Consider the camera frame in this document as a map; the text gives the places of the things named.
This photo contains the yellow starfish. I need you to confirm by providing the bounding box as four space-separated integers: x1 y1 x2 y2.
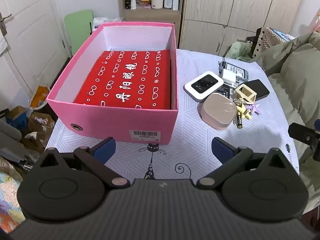
237 104 252 120

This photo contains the blue cardboard box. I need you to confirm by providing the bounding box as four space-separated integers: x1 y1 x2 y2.
5 106 28 130

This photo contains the white charger plug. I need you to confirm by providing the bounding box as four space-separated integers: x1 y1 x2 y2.
222 69 237 84

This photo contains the white patterned tablecloth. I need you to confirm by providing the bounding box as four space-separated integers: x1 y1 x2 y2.
44 49 300 180

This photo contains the cream plastic frame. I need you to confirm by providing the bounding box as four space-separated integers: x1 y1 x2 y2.
235 83 258 103

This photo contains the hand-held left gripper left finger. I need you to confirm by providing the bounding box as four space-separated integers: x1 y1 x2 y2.
32 137 130 189

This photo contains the black bin with orange bag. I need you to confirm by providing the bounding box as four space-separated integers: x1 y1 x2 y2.
30 85 54 110

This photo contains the beige rounded case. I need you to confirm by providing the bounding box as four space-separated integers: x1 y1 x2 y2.
201 93 237 130

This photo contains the red printed cloth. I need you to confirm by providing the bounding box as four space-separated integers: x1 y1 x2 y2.
73 50 173 110

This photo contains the light green board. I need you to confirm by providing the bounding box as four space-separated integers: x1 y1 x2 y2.
64 9 94 55

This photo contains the pink cardboard box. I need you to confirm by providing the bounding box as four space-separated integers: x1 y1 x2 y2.
47 22 179 145

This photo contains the open brown cardboard box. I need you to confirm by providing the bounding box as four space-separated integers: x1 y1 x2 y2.
27 111 55 140

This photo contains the metal door handle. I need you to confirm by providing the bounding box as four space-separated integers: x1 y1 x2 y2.
0 12 12 35

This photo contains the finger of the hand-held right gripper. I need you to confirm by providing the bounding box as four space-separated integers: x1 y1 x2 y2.
288 122 320 145

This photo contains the pale green garment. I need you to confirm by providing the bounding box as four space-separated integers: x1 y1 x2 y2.
224 41 253 60

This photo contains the wooden shelf cabinet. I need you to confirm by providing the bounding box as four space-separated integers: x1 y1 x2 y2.
121 0 185 49

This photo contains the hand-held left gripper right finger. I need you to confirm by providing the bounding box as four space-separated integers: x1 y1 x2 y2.
196 137 294 190

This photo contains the white tissue pack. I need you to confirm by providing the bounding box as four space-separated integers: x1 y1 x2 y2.
93 17 123 30

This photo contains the white pocket router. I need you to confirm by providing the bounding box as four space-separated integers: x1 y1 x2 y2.
184 71 224 102

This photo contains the olive green duvet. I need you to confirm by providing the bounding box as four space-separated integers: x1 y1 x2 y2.
250 31 320 215

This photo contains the white door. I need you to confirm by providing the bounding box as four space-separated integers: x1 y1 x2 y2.
0 0 73 110

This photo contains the colourful patchwork quilt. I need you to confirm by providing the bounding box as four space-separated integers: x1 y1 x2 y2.
0 155 25 230

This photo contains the black power bank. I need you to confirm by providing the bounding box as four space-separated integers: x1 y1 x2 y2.
242 79 270 102

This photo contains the grey phone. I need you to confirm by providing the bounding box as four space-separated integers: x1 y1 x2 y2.
217 61 248 83

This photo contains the light wooden wardrobe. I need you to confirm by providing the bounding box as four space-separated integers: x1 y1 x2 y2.
180 0 307 55

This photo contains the patterned tote bag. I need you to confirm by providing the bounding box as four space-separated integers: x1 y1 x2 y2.
251 27 295 58

